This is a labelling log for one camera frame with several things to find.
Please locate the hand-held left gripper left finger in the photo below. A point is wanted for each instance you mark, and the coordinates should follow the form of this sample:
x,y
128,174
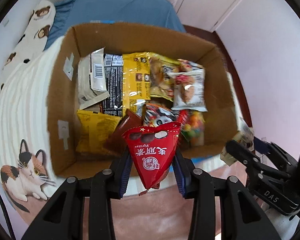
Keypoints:
x,y
123,177

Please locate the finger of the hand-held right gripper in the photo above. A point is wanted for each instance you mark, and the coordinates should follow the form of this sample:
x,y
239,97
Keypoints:
x,y
277,155
240,150

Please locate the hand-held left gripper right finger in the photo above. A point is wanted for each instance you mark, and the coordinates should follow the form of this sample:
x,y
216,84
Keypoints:
x,y
181,180

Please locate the red triangular chocolate packet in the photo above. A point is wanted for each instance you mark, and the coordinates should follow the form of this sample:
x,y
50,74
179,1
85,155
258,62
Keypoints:
x,y
152,155

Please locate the dark red snack packet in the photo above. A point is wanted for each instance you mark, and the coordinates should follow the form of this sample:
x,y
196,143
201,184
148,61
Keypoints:
x,y
120,135

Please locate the green colourful candy packet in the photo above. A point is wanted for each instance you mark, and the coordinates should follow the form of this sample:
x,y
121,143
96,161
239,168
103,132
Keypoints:
x,y
193,130

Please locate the plain yellow snack packet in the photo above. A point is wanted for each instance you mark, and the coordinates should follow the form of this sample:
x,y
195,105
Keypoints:
x,y
95,132

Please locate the red black white packet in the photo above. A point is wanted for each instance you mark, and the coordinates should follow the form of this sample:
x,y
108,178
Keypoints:
x,y
160,115

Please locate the brown cardboard box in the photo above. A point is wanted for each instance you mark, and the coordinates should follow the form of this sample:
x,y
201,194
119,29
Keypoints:
x,y
60,100

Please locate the white clear snack packet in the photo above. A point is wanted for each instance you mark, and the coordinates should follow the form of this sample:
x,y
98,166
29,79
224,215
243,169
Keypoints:
x,y
190,90

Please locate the black snack packet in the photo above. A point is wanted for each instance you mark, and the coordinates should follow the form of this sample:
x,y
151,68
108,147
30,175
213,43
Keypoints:
x,y
113,87

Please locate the large yellow snack packet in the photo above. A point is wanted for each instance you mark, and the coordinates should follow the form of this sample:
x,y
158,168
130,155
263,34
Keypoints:
x,y
136,80

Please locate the cream barcode snack packet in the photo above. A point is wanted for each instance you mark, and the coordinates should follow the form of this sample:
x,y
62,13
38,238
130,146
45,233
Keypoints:
x,y
98,70

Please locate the cat print rug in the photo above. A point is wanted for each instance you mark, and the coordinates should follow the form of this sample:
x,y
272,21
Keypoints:
x,y
22,110

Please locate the white cabinet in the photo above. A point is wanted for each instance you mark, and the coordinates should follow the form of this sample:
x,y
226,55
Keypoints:
x,y
210,0

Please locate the blue blanket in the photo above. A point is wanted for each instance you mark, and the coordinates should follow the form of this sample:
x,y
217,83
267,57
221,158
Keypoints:
x,y
130,10

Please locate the bear print pillow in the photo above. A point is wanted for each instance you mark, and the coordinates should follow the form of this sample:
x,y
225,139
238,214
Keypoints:
x,y
35,32

